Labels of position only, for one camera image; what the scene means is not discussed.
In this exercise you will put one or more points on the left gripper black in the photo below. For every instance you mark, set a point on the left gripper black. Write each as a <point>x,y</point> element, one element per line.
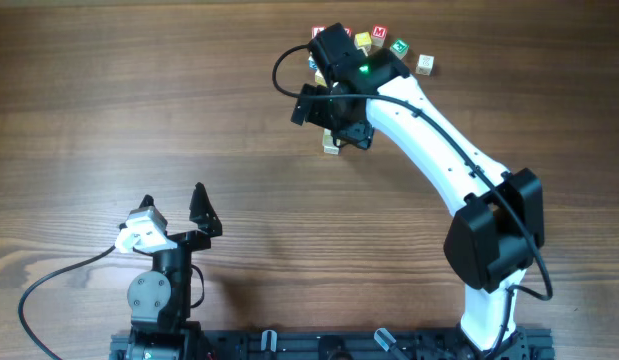
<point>199,215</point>

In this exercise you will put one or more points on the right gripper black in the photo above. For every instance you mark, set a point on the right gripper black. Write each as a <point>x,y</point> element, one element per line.
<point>359,134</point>

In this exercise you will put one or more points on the green sided white block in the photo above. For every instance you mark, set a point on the green sided white block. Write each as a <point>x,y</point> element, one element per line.
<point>328,139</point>

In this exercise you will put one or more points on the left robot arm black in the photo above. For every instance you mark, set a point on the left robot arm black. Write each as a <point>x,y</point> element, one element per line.
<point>160,299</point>

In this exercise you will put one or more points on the red letter A block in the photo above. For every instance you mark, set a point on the red letter A block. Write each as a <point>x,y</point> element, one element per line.
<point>316,30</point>

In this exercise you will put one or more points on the blue sided white block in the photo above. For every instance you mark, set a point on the blue sided white block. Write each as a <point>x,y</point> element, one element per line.
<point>312,63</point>

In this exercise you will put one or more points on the yellow top block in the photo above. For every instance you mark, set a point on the yellow top block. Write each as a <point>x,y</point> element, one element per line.
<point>363,41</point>

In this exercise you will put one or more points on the yellow sided white block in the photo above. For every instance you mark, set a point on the yellow sided white block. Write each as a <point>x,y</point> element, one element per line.
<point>319,79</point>

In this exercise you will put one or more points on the red letter M block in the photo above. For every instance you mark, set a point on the red letter M block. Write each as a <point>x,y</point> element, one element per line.
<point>378,35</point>

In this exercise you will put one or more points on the green top block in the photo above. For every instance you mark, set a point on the green top block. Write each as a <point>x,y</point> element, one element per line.
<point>399,48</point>

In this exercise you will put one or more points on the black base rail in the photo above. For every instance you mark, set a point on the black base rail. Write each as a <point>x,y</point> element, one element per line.
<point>439,343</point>

